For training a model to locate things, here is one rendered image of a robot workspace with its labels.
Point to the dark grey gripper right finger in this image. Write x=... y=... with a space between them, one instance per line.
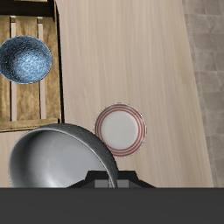
x=126 y=176

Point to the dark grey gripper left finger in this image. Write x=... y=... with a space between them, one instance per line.
x=97 y=176

